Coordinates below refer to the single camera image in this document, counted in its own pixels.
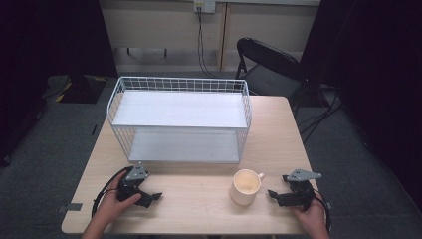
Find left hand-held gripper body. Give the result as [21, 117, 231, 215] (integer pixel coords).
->
[116, 163, 149, 202]

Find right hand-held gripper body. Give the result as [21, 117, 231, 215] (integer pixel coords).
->
[282, 168, 323, 212]

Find cream ceramic cup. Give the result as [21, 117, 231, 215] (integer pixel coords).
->
[228, 168, 266, 207]

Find white wire shelf rack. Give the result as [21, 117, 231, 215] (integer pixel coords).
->
[105, 76, 253, 164]

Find person's right hand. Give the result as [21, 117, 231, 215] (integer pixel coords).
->
[291, 194, 328, 234]

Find person's left hand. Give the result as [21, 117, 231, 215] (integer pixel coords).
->
[95, 170, 142, 227]

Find grey floor tape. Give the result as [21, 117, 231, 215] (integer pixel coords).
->
[56, 202, 84, 214]

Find dark stand base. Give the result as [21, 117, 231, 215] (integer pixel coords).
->
[41, 74, 109, 105]

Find black folding chair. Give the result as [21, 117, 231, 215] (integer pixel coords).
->
[234, 37, 309, 102]

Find dark curtain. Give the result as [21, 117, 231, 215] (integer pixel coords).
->
[0, 0, 119, 167]
[299, 0, 422, 203]

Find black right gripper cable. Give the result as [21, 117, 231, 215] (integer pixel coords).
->
[312, 188, 333, 234]

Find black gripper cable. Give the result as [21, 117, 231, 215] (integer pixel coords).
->
[91, 165, 131, 219]
[312, 188, 333, 234]

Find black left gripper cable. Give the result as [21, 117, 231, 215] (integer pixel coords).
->
[91, 165, 131, 219]

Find black floor cables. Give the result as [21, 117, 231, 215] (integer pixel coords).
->
[296, 87, 346, 144]

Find black power cable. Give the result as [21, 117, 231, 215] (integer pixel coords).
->
[196, 6, 224, 80]

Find white wall socket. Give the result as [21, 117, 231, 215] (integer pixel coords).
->
[193, 0, 217, 15]

